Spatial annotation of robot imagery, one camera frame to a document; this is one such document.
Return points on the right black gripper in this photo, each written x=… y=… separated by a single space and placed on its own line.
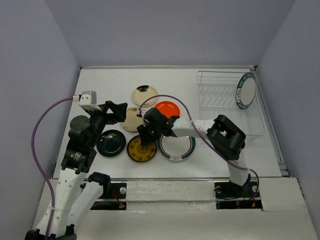
x=146 y=138

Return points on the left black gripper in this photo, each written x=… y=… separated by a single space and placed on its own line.
x=119 y=110

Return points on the brown yellow patterned plate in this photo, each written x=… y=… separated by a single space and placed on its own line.
x=139 y=153

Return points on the white plate dark green rim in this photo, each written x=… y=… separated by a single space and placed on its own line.
x=246 y=90

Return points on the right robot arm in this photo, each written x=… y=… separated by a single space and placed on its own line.
x=220 y=134

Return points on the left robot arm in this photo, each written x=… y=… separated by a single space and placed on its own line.
x=76 y=191

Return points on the cream plate small motifs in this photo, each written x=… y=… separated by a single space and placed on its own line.
x=132 y=121

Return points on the orange plate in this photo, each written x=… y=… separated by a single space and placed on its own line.
x=168 y=108

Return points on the cream plate black brush mark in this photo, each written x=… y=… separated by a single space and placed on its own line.
x=142 y=93

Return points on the white plate teal red rim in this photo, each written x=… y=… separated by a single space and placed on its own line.
x=176 y=149

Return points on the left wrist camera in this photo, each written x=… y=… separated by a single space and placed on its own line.
x=87 y=98

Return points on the white wire dish rack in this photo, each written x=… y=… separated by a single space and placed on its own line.
x=216 y=96

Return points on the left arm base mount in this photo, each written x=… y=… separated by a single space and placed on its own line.
x=112 y=200

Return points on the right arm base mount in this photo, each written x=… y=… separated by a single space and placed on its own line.
x=227 y=199

